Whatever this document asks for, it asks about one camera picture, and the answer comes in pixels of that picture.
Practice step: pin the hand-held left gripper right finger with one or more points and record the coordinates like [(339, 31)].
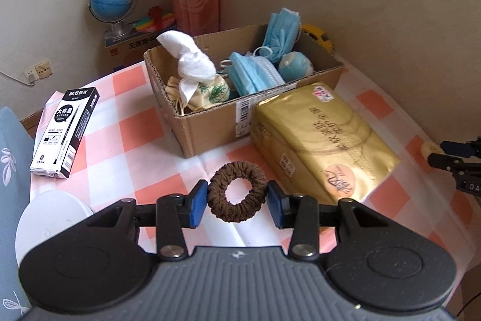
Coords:
[(276, 206)]

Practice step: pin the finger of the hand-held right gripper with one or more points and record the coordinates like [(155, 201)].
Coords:
[(445, 161), (451, 147)]

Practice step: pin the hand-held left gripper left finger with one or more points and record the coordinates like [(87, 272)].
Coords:
[(198, 204)]

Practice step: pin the brown fabric scrunchie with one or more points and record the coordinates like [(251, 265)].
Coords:
[(225, 210)]

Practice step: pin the cardboard box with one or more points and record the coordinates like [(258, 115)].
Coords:
[(210, 129)]

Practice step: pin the white tissue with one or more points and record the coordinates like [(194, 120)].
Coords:
[(188, 57)]

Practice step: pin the gold tissue pack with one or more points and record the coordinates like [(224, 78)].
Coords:
[(319, 140)]

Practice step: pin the light blue round plush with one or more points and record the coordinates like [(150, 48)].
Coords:
[(297, 65)]

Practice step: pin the white round plate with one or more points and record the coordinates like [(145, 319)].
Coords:
[(52, 219)]

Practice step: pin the black and white pen box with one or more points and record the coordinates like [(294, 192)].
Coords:
[(64, 133)]

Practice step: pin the carton with orange label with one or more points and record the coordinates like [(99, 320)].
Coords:
[(127, 48)]

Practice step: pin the yellow toy car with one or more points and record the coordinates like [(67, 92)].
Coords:
[(319, 37)]

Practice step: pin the colourful plastic toy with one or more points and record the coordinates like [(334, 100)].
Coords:
[(154, 22)]

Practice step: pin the grey leaf print cushion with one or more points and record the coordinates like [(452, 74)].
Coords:
[(11, 174)]

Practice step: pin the beige wall socket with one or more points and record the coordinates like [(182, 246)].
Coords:
[(39, 71)]

